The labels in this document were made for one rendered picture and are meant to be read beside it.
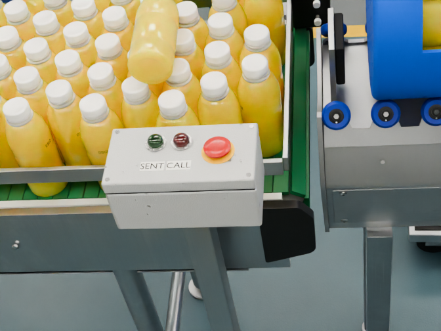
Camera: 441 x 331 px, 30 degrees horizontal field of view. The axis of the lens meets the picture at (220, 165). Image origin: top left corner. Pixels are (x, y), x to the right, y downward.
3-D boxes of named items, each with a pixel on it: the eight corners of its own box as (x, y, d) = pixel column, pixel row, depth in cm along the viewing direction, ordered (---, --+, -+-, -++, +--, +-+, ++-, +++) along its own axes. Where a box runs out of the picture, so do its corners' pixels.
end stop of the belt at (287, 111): (289, 171, 123) (287, 157, 121) (283, 171, 123) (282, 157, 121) (293, 2, 149) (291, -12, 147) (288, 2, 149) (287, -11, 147)
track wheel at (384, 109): (400, 98, 124) (399, 97, 126) (370, 100, 125) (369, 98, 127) (401, 128, 125) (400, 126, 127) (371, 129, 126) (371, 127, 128)
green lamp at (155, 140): (163, 149, 109) (161, 143, 108) (146, 150, 109) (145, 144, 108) (165, 136, 110) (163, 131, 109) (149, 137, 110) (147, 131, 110)
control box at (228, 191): (262, 226, 111) (254, 178, 103) (117, 230, 114) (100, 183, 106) (264, 170, 117) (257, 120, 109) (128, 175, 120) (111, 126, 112)
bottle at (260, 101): (273, 123, 137) (264, 48, 125) (293, 148, 133) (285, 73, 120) (238, 140, 135) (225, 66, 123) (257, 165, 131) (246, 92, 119)
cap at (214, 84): (222, 100, 119) (220, 90, 118) (197, 96, 120) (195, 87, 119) (231, 81, 121) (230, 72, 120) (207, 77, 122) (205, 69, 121)
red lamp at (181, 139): (189, 148, 108) (187, 142, 107) (172, 149, 109) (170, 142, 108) (190, 136, 110) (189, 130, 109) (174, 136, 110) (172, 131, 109)
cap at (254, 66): (260, 58, 124) (259, 49, 122) (273, 73, 121) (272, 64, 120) (237, 68, 123) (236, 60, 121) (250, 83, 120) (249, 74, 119)
